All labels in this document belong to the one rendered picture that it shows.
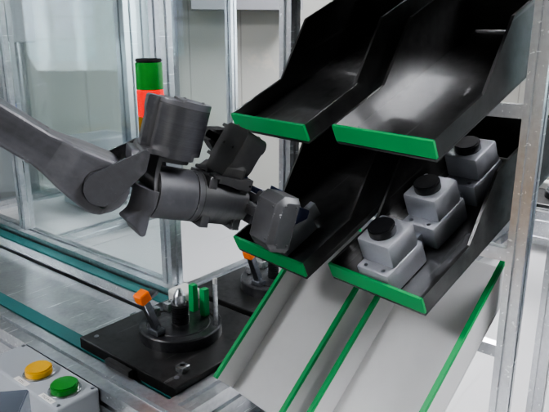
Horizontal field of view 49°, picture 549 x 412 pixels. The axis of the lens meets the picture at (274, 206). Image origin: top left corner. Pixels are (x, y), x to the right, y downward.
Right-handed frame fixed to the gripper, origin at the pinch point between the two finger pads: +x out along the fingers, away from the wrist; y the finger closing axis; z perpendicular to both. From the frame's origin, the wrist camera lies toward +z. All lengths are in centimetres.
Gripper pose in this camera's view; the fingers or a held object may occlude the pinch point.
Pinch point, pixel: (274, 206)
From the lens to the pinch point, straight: 74.2
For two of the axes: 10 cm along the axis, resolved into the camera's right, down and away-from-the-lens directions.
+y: -5.6, -2.9, 7.8
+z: 2.5, -9.5, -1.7
